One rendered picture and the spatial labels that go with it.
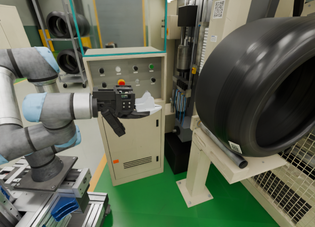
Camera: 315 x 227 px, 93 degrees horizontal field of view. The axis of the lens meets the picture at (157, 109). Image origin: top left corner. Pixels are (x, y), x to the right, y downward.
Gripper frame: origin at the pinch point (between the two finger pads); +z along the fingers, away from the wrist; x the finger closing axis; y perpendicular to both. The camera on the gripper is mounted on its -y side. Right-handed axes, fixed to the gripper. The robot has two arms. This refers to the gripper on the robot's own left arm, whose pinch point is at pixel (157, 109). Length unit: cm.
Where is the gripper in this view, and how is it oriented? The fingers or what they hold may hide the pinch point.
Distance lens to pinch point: 50.5
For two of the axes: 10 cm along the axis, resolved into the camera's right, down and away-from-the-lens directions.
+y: 1.2, -8.8, -4.5
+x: -3.1, -4.7, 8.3
